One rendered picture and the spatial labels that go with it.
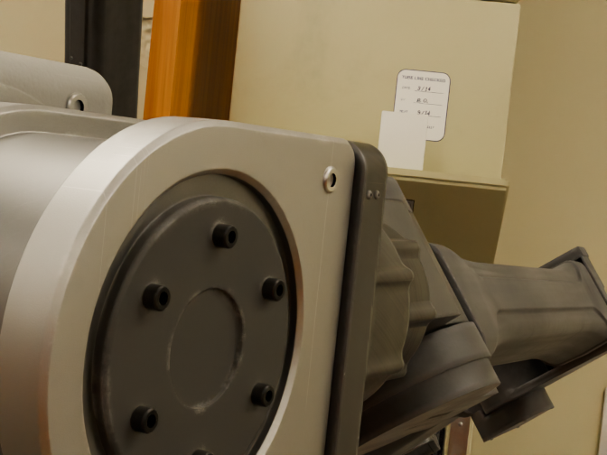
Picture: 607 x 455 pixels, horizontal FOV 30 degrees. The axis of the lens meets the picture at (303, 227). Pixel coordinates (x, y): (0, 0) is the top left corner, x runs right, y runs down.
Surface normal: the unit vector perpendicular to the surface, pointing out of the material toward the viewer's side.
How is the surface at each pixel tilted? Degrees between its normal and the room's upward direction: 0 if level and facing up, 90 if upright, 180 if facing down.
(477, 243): 135
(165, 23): 90
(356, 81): 90
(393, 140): 90
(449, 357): 60
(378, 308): 79
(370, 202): 90
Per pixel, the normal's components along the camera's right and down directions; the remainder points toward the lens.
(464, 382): 0.40, -0.45
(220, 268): 0.84, 0.11
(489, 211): -0.14, 0.73
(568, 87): -0.09, 0.04
